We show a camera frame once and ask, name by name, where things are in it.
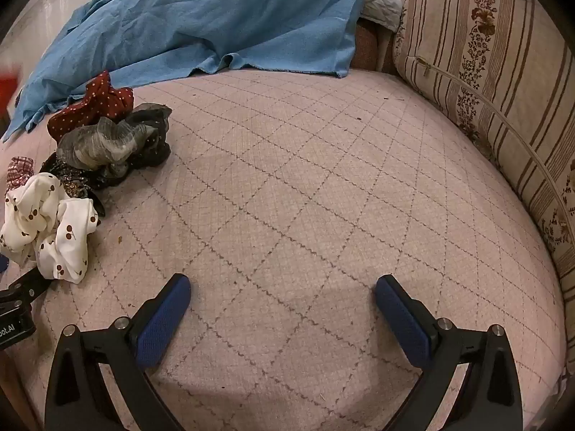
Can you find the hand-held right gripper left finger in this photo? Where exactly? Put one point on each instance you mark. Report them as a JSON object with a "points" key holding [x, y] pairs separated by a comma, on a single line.
{"points": [[164, 318]]}

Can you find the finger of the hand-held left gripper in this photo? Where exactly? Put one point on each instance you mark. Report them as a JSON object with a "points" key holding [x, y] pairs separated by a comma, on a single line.
{"points": [[24, 285]]}

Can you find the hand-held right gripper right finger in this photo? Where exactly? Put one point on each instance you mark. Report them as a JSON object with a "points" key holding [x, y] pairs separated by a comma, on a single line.
{"points": [[402, 318]]}

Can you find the white cherry print scrunchie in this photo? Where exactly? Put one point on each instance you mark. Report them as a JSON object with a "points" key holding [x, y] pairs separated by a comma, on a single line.
{"points": [[67, 242], [27, 215]]}

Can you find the grey sheer scrunchie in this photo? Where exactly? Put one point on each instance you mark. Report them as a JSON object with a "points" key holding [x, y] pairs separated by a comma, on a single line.
{"points": [[103, 139]]}

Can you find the red box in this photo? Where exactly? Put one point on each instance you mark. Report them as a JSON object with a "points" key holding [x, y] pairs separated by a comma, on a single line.
{"points": [[6, 90]]}

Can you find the red plaid scrunchie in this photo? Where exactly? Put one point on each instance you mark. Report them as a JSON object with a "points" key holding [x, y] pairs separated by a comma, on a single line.
{"points": [[20, 170]]}

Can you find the black sequin scrunchie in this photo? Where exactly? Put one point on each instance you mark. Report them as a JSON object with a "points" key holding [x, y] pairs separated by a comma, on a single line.
{"points": [[67, 175]]}

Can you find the black sheer scrunchie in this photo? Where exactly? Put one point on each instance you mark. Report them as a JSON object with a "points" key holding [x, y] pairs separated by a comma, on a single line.
{"points": [[152, 150]]}

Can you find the red polka dot scrunchie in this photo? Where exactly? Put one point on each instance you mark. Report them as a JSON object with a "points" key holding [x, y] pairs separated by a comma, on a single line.
{"points": [[90, 103]]}

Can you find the striped floral cushion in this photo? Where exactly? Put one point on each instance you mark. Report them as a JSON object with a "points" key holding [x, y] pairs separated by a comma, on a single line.
{"points": [[494, 76]]}

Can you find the brown sofa armrest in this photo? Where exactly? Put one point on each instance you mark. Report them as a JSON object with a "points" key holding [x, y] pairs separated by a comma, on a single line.
{"points": [[368, 49]]}

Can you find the blue cloth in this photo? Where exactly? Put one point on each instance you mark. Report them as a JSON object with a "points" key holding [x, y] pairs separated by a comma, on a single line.
{"points": [[202, 18]]}

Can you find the grey quilted cloth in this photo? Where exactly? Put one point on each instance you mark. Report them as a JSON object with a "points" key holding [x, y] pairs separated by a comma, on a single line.
{"points": [[379, 4]]}

